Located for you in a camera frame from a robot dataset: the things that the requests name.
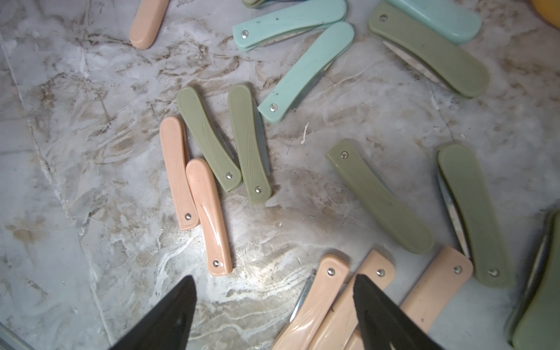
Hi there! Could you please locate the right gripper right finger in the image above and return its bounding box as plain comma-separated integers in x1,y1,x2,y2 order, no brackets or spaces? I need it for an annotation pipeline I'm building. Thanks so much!
353,274,442,350

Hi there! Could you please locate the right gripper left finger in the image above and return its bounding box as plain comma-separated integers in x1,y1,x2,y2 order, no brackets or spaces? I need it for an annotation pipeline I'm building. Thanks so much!
112,276,197,349

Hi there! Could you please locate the pink knife pair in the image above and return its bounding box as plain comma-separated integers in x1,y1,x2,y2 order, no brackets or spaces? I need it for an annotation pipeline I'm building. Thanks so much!
186,158,233,277
160,116,199,230

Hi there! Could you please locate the olive knife pair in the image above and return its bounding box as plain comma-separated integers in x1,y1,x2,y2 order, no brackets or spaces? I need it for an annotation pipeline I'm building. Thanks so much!
227,84,272,204
176,86,242,192

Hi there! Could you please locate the yellow storage box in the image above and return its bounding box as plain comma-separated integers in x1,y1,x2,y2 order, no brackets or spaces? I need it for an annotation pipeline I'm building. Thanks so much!
531,0,560,29

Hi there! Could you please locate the olive knife centre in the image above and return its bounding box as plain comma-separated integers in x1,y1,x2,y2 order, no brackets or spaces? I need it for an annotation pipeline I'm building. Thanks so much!
325,140,435,255

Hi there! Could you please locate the olive knife far right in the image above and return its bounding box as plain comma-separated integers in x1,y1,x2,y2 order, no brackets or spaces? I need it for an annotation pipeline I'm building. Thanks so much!
508,211,559,349

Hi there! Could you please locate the mint knife centre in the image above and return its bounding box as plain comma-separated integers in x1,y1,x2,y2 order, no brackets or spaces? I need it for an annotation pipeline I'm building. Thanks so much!
258,21,354,123

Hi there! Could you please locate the mint knife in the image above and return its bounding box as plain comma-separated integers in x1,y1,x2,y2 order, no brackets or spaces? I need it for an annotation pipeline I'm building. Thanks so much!
258,21,354,123
233,0,347,51
389,0,482,45

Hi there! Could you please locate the olive knife upper right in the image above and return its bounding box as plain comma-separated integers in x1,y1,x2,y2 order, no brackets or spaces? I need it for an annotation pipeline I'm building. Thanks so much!
367,1,490,99

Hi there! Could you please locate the mint knife upper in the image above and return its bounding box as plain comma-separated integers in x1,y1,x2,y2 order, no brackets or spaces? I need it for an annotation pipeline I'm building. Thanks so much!
233,0,347,51

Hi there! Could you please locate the mint knife top right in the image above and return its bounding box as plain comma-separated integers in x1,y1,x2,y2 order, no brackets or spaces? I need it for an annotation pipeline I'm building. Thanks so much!
389,0,482,45

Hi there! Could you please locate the olive knife top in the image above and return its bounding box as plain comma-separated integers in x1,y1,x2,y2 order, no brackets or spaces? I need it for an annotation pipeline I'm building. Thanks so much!
241,0,277,9

